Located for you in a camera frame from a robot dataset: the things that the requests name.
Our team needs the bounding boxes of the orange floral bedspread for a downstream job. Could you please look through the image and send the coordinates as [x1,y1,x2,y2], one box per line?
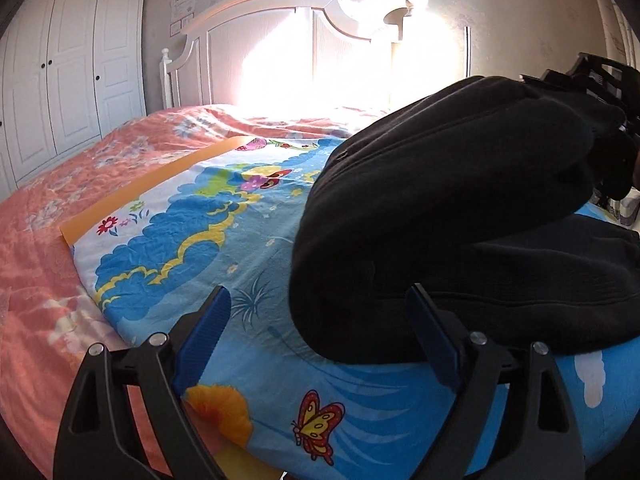
[0,102,396,480]

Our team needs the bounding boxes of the white wall papers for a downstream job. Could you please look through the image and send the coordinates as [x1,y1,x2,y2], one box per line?
[169,0,197,36]

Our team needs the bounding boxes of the black pants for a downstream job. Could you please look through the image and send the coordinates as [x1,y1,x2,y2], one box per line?
[289,75,640,366]

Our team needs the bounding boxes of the white bed headboard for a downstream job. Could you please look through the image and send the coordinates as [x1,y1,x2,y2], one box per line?
[160,0,418,111]

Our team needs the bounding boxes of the white wardrobe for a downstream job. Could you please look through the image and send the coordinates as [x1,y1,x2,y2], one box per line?
[0,0,151,188]

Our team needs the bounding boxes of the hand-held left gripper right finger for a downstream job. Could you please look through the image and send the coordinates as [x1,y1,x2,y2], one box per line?
[405,284,586,480]

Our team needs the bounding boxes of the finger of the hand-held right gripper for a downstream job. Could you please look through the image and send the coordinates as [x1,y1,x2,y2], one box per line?
[520,52,638,111]

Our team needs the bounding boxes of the printed striped curtain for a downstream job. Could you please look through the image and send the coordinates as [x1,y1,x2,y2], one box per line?
[585,0,638,68]

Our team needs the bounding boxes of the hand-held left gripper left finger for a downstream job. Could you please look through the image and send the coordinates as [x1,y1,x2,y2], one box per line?
[52,285,232,480]

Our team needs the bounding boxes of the blue cartoon printed blanket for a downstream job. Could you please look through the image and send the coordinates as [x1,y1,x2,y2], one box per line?
[60,135,640,480]

